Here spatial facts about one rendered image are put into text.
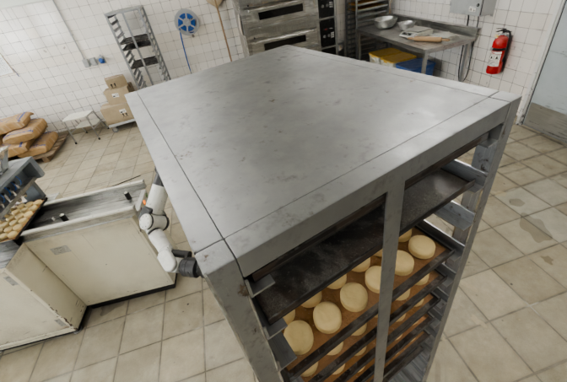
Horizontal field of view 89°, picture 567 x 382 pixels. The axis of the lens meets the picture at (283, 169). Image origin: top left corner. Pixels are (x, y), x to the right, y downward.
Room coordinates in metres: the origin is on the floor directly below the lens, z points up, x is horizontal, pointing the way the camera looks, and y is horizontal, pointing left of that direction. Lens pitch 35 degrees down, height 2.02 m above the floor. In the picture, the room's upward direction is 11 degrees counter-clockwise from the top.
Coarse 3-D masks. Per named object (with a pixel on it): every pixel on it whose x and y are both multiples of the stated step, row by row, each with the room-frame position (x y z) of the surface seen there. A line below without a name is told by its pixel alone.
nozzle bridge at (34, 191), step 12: (12, 168) 1.81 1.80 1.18; (24, 168) 1.90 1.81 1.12; (36, 168) 1.91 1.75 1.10; (0, 180) 1.66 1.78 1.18; (12, 180) 1.77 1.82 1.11; (24, 180) 1.85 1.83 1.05; (0, 192) 1.64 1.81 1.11; (24, 192) 1.73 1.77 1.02; (36, 192) 1.90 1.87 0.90; (12, 204) 1.59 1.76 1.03; (0, 216) 1.48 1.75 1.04
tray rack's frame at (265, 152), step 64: (256, 64) 0.78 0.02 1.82; (320, 64) 0.68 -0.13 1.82; (192, 128) 0.46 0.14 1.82; (256, 128) 0.41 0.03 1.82; (320, 128) 0.37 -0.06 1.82; (384, 128) 0.34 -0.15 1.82; (448, 128) 0.31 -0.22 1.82; (192, 192) 0.28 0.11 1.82; (256, 192) 0.26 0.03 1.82; (320, 192) 0.23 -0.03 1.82; (384, 192) 0.25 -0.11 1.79; (256, 256) 0.18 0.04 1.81; (384, 256) 0.26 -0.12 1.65; (256, 320) 0.17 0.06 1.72; (384, 320) 0.26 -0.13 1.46
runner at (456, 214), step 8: (440, 208) 0.40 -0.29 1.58; (448, 208) 0.39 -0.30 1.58; (456, 208) 0.37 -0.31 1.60; (464, 208) 0.36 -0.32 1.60; (440, 216) 0.38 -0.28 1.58; (448, 216) 0.37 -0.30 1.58; (456, 216) 0.37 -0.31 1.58; (464, 216) 0.36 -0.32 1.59; (472, 216) 0.35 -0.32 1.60; (456, 224) 0.35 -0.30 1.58; (464, 224) 0.35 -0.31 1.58
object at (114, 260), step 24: (48, 216) 1.66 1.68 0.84; (72, 216) 1.61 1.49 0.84; (48, 240) 1.43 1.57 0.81; (72, 240) 1.44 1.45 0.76; (96, 240) 1.45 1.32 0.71; (120, 240) 1.46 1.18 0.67; (144, 240) 1.48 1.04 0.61; (48, 264) 1.42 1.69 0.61; (72, 264) 1.43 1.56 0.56; (96, 264) 1.45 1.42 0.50; (120, 264) 1.46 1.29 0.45; (144, 264) 1.47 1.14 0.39; (72, 288) 1.43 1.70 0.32; (96, 288) 1.44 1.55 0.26; (120, 288) 1.45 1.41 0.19; (144, 288) 1.46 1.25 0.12; (168, 288) 1.50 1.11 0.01
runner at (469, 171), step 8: (456, 160) 0.39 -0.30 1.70; (448, 168) 0.40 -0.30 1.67; (456, 168) 0.39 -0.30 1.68; (464, 168) 0.38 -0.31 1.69; (472, 168) 0.37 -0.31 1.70; (464, 176) 0.38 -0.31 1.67; (472, 176) 0.36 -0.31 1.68; (480, 176) 0.35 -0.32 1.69; (480, 184) 0.35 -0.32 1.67; (472, 192) 0.34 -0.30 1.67
